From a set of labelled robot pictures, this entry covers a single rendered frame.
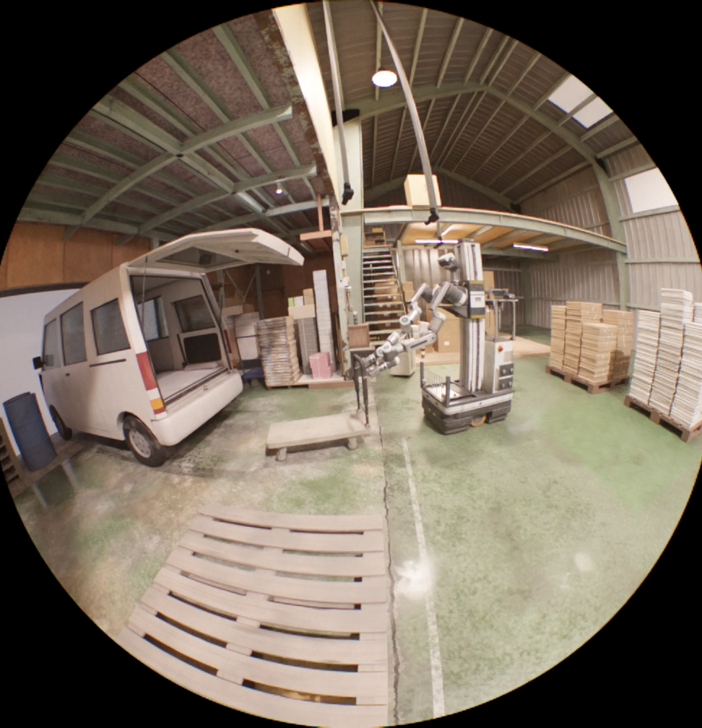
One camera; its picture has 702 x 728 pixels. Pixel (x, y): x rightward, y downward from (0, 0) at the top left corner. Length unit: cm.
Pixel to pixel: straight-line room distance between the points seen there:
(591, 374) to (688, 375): 149
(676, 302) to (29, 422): 721
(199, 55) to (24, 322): 477
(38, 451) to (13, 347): 204
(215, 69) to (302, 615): 290
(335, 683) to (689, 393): 341
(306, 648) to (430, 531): 90
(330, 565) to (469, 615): 67
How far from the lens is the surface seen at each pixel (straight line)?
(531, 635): 136
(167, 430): 225
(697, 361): 329
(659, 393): 354
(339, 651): 111
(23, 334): 561
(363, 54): 556
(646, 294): 830
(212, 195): 345
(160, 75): 217
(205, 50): 202
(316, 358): 387
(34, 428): 414
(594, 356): 386
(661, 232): 821
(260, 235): 169
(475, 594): 135
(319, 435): 208
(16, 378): 552
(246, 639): 121
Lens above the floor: 120
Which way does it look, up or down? 14 degrees down
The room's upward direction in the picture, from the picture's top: 5 degrees counter-clockwise
